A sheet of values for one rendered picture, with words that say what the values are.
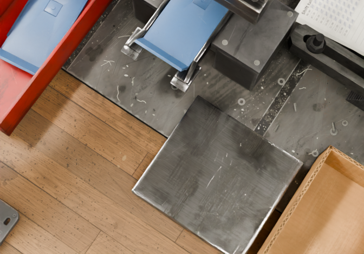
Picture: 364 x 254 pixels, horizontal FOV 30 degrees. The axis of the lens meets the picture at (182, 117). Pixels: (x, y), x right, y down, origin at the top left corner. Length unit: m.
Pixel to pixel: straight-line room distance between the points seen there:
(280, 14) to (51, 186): 0.38
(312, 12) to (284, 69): 0.09
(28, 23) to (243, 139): 0.34
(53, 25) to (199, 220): 0.34
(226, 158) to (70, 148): 0.21
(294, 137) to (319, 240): 0.14
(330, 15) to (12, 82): 0.45
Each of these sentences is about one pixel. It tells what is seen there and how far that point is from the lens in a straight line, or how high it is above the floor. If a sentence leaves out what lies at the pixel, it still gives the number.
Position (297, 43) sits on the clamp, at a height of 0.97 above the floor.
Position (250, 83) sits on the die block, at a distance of 0.93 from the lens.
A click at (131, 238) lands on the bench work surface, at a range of 0.91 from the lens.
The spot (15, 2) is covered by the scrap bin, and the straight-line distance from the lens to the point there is 1.02.
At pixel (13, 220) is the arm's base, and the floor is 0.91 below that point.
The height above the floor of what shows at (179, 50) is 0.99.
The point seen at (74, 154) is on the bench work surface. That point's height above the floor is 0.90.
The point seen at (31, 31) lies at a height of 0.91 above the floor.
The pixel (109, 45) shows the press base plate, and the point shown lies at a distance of 0.98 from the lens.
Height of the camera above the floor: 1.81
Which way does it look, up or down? 75 degrees down
